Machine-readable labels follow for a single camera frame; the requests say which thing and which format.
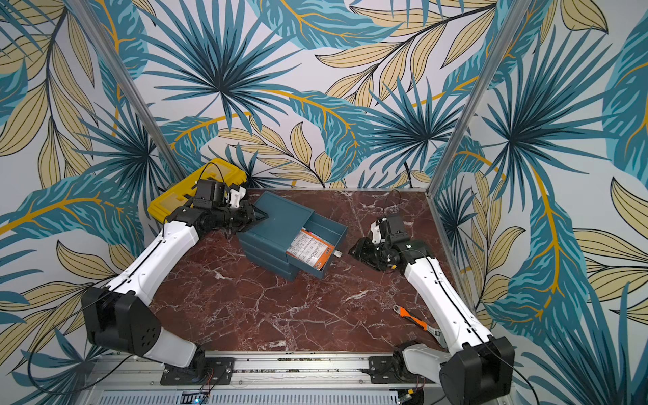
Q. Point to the aluminium corner post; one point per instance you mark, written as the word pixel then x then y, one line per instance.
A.
pixel 93 28
pixel 491 63

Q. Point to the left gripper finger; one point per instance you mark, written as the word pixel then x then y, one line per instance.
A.
pixel 257 219
pixel 248 208

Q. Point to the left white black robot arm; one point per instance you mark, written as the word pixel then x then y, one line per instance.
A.
pixel 118 316

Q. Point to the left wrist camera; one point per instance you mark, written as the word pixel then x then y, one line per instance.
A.
pixel 212 194

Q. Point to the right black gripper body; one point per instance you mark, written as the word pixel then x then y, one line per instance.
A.
pixel 368 251

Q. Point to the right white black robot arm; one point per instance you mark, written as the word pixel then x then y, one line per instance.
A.
pixel 478 367

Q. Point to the right aluminium corner post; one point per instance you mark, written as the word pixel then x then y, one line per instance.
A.
pixel 491 63

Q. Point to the yellow black toolbox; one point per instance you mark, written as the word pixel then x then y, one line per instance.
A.
pixel 178 194

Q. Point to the orange white seed bag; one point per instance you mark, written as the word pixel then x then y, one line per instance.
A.
pixel 311 249

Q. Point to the left aluminium corner post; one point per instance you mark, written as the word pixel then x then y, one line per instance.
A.
pixel 93 28

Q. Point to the teal top drawer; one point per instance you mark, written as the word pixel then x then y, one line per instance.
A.
pixel 329 230

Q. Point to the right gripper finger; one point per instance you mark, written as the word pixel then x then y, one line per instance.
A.
pixel 368 258
pixel 363 243

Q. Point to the teal three-drawer cabinet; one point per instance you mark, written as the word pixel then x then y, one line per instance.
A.
pixel 266 244

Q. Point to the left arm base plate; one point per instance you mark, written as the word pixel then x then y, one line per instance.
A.
pixel 211 371

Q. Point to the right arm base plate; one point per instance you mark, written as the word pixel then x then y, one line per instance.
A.
pixel 391 370

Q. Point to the aluminium front rail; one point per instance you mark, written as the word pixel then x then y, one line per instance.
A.
pixel 258 378

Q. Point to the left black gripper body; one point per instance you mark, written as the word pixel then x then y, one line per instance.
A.
pixel 237 219

